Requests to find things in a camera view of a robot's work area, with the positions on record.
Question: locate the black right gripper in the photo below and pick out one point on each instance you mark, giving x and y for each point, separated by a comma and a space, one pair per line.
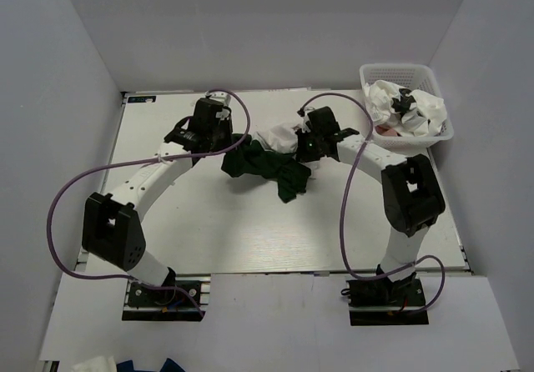
303, 155

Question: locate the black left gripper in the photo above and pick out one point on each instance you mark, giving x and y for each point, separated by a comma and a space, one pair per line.
226, 123

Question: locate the white green Charlie Brown shirt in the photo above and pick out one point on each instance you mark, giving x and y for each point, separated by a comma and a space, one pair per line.
270, 154

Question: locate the pink t shirt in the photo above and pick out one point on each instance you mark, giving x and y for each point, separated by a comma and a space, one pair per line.
386, 131

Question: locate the white t shirt black print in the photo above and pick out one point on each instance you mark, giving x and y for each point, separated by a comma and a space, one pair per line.
412, 113

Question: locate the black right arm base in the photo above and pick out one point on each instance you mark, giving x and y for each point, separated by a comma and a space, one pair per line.
382, 303

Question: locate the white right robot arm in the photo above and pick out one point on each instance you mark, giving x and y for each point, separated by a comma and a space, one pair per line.
412, 197

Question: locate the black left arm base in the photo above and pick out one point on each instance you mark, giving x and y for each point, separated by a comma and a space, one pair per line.
147, 305

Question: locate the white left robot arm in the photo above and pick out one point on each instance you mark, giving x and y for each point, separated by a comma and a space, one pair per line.
112, 223

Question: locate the small label sticker on table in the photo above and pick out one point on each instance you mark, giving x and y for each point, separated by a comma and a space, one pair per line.
141, 99

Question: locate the white plastic basket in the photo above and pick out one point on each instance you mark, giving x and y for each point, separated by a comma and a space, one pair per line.
411, 76

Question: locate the blue cloth at bottom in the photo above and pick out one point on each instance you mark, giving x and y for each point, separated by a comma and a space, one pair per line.
167, 365

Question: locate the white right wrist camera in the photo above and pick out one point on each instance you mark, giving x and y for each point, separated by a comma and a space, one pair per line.
304, 123

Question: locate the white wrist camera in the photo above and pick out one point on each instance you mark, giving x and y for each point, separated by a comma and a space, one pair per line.
224, 99
304, 123

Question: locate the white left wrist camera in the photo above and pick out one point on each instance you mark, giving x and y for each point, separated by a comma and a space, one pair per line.
224, 99

